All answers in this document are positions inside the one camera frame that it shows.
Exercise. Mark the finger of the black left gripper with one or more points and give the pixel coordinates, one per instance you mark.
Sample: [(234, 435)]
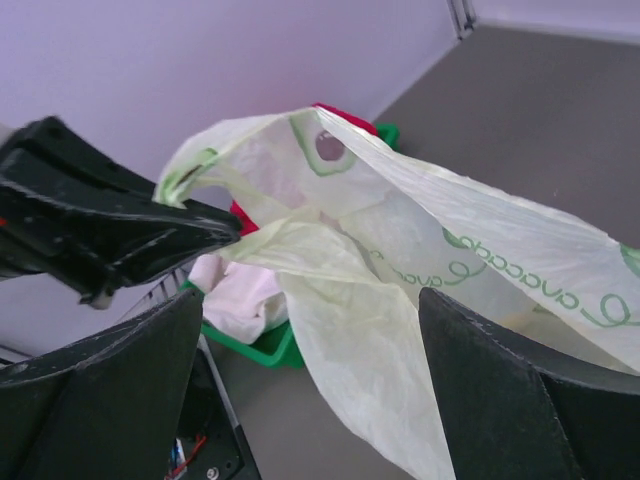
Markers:
[(49, 139), (97, 241)]

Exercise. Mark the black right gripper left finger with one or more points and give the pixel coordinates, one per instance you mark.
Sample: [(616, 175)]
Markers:
[(104, 407)]

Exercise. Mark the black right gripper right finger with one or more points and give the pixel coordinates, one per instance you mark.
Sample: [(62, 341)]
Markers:
[(512, 408)]

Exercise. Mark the light green plastic bag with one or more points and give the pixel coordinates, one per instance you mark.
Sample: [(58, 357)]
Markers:
[(354, 231)]

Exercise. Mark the red cloth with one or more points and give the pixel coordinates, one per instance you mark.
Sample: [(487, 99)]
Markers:
[(248, 226)]

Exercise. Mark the white cloth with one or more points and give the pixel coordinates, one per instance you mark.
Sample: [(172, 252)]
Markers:
[(241, 301)]

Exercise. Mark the green plastic tray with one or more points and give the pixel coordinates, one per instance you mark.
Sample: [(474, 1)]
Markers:
[(275, 348)]

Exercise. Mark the aluminium frame profile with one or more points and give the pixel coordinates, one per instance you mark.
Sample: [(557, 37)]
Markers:
[(463, 17)]

